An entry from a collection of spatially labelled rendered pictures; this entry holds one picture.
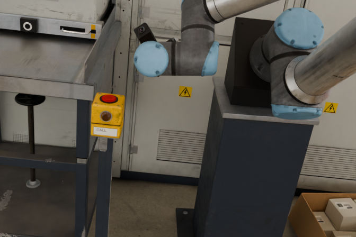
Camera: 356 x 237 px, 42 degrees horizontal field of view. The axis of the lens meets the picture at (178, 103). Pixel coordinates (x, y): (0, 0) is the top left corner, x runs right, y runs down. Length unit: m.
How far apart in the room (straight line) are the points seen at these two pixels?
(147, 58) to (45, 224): 0.98
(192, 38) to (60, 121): 1.28
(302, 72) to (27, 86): 0.83
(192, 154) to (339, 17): 0.96
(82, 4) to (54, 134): 0.84
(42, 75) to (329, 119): 1.40
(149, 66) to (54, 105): 1.19
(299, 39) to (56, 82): 0.75
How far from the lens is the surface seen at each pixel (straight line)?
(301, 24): 1.46
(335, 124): 2.36
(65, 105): 2.29
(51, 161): 1.66
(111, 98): 1.24
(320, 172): 2.50
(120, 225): 2.19
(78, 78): 1.49
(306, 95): 1.35
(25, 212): 2.00
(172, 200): 2.35
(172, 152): 2.34
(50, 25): 1.81
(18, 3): 1.84
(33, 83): 1.50
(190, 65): 1.17
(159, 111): 2.22
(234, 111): 1.61
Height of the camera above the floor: 1.47
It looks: 27 degrees down
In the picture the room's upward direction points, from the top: 7 degrees clockwise
